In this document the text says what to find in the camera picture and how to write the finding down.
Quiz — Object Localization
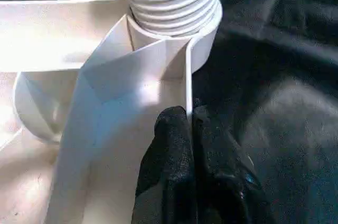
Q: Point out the black plastic mat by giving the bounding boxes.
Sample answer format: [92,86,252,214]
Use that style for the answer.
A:
[0,0,338,224]

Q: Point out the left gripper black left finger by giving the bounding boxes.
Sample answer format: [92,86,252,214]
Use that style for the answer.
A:
[134,105,198,224]

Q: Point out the white plastic table top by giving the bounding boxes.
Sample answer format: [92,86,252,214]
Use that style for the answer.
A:
[0,0,221,224]

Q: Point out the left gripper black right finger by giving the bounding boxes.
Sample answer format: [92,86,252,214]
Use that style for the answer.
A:
[190,98,277,224]

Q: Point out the white plastic table leg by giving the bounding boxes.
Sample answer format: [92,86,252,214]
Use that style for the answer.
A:
[115,0,224,38]

